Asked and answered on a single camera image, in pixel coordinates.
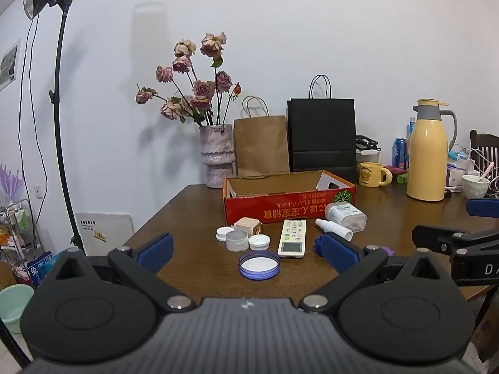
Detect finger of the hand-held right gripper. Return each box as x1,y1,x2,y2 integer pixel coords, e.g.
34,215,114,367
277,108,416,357
412,224,499,260
466,198,499,218

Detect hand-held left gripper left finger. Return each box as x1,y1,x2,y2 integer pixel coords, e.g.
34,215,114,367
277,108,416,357
54,233,196,314

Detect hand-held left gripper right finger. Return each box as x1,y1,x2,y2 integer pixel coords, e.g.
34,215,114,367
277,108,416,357
298,232,445,314

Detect white spray bottle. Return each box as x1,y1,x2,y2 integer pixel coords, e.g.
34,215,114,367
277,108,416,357
314,218,354,241

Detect white plastic jar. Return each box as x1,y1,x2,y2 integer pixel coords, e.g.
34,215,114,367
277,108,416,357
324,202,368,232

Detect white remote control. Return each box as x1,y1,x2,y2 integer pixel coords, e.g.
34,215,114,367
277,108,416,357
277,218,308,259

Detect red cardboard box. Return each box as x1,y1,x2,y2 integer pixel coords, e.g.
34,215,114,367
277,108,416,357
222,169,357,225

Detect grey tape roll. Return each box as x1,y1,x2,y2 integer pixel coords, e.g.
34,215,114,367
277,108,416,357
225,230,250,253

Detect small white lid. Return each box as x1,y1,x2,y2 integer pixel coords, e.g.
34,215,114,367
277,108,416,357
248,234,271,251

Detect blue-rimmed round lid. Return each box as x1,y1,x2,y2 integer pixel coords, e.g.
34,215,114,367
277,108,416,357
238,251,281,281

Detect beige square box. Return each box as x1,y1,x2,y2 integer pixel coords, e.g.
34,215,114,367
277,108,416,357
233,217,263,237

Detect white bowl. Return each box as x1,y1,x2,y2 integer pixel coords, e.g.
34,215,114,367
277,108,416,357
462,174,491,199

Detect white and purple box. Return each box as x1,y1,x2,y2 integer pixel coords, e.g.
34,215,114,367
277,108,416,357
446,161,480,187

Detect white flat board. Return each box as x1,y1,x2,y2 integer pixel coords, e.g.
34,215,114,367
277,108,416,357
74,212,135,257

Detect dark wooden chair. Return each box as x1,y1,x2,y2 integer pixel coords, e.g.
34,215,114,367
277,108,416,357
469,129,499,172

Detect yellow thermos jug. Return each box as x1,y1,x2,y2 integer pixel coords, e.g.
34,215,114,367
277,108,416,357
406,99,458,202

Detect yellow bear mug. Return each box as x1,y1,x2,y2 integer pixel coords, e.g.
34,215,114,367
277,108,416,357
358,161,393,189

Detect blue drink can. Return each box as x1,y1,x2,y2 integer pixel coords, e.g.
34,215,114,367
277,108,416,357
391,137,408,169

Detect clear container with black lid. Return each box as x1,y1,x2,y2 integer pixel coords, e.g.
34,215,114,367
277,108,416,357
355,135,381,166

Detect clear bottle with blue cap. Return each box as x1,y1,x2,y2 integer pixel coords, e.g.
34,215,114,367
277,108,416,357
405,116,416,172

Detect blue and white bag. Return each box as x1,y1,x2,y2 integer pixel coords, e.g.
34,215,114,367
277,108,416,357
26,251,63,287

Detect pink marbled ceramic vase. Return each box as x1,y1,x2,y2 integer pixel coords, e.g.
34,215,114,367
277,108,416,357
199,124,238,189

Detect black paper bag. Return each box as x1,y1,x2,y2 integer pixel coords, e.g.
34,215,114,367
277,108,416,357
287,74,358,173

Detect brown paper bag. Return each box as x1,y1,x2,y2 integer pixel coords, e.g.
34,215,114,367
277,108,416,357
233,96,291,178

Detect metal storage rack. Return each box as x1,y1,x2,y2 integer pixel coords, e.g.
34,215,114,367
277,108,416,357
0,198,42,258

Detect green plastic basin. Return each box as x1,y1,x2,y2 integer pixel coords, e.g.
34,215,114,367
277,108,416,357
0,283,35,335

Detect purple feathery decoration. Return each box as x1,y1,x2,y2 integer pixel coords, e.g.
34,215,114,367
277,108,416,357
0,163,24,204

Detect bunch of dried roses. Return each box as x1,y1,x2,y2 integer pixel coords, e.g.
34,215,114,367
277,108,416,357
135,31,243,127

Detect tangle of white cables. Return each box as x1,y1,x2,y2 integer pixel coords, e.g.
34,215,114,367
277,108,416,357
448,144,499,197

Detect framed wall picture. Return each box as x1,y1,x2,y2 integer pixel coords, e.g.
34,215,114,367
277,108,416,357
0,39,22,93

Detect black light power cable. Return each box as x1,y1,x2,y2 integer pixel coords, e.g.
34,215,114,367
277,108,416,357
17,16,48,203

